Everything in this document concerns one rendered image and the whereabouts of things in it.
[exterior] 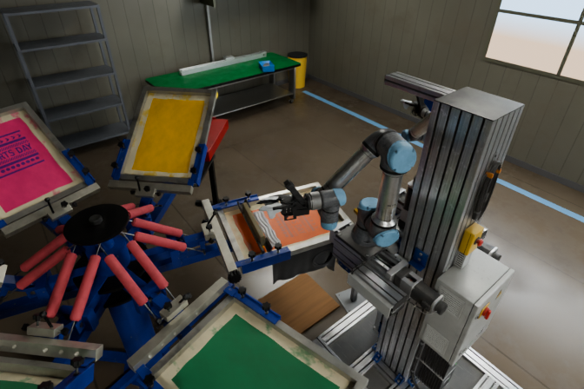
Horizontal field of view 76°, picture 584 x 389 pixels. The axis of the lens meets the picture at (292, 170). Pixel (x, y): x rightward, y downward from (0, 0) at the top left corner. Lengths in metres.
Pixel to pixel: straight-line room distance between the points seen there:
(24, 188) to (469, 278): 2.62
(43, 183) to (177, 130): 0.92
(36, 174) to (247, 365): 1.85
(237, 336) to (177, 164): 1.31
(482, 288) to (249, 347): 1.11
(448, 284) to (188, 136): 1.95
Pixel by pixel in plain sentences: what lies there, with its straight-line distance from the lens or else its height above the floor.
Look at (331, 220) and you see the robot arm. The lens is 1.60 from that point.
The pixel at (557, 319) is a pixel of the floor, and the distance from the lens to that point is 3.84.
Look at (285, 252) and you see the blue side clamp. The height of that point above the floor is 1.01.
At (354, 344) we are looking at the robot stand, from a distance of 2.85.
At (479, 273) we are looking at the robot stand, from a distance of 2.04.
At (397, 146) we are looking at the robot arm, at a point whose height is 1.90.
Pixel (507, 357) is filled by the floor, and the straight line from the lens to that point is 3.40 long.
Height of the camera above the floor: 2.60
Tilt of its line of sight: 33 degrees down
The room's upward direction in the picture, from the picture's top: 1 degrees clockwise
